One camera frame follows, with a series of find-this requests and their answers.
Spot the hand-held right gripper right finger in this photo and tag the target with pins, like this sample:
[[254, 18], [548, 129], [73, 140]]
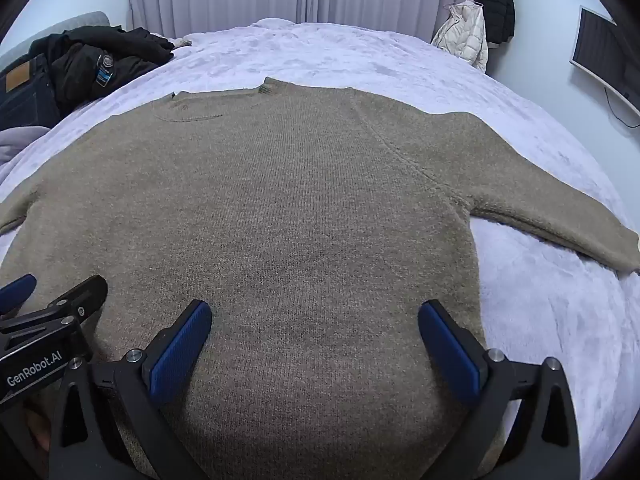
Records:
[[450, 355]]

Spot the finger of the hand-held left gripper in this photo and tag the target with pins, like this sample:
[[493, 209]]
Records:
[[85, 297], [17, 292]]

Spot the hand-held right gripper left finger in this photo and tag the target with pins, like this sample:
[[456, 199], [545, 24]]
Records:
[[180, 355]]

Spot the brown knitted sweater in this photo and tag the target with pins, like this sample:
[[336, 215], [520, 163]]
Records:
[[300, 210]]

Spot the person's left hand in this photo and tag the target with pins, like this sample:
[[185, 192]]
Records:
[[37, 427]]

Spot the greyish lilac throw blanket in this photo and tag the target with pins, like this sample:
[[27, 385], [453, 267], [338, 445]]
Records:
[[20, 142]]

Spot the dark blue jeans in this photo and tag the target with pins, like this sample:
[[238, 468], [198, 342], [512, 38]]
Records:
[[25, 95]]

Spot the black jacket on bed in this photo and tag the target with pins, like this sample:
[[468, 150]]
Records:
[[90, 60]]

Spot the white pillow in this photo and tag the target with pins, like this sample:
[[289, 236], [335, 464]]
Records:
[[175, 41]]

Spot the grey padded headboard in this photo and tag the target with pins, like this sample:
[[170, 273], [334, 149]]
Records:
[[60, 22]]

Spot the lavender fuzzy bed blanket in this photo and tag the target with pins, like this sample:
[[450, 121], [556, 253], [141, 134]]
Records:
[[350, 60]]

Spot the white hanging puffer jacket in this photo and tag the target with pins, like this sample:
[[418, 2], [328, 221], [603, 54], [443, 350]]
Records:
[[462, 35]]

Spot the black hanging jacket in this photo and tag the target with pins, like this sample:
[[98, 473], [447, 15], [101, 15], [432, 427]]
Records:
[[497, 5]]

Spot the white-framed wall monitor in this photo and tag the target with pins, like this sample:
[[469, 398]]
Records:
[[602, 55]]

